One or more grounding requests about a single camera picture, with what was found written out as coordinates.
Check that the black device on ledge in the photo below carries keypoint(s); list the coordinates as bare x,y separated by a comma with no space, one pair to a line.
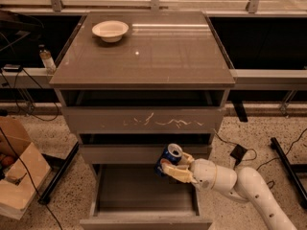
12,68

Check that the grey top drawer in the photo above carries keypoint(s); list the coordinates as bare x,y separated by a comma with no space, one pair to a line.
155,120

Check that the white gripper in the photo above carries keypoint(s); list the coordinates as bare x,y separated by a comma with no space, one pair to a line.
203,172

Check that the cardboard box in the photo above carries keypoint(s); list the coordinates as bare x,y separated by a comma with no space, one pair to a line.
25,169

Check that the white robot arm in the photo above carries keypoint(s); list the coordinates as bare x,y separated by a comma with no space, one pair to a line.
246,185

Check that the black power adapter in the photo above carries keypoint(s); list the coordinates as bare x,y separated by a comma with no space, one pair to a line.
238,153

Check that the black metal floor bar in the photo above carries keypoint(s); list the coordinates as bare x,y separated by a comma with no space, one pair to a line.
59,167
292,171

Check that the grey drawer cabinet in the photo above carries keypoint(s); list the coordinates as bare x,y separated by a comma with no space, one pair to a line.
166,59

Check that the clear plastic bottle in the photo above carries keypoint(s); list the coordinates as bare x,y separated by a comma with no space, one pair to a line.
47,59

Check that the grey middle drawer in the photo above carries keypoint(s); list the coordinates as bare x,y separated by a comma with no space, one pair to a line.
121,154

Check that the black metal floor bar left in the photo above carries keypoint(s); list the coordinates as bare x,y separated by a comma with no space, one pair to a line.
59,167

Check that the grey open bottom drawer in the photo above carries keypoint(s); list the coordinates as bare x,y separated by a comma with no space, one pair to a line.
133,197

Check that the white bowl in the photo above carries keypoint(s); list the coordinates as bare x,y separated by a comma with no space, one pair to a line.
110,31

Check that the blue pepsi can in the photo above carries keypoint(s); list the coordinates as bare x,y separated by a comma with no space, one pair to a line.
171,154

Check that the black metal floor bar right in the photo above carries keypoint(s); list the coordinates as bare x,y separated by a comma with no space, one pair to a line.
292,171

